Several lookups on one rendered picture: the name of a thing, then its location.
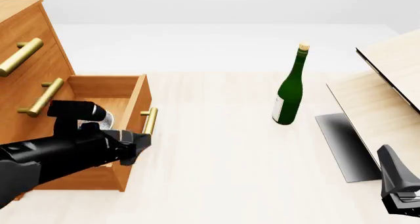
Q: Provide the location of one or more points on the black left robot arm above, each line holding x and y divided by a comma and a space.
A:
33, 160

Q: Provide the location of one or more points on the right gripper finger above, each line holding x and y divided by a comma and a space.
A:
398, 169

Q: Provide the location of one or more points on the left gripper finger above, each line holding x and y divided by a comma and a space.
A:
128, 158
141, 142

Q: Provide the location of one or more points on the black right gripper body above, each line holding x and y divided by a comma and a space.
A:
403, 206

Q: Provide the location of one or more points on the open wooden drawer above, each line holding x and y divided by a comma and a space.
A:
123, 174

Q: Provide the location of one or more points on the green wine bottle with cork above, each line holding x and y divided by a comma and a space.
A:
288, 96

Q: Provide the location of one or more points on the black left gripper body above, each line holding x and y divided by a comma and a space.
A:
111, 145

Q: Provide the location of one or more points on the wooden cabinet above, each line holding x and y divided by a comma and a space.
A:
54, 22

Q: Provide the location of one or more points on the pale wooden board, black edge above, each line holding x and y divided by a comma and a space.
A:
398, 61

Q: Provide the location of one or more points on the speckled black bowl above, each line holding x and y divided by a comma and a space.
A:
106, 121

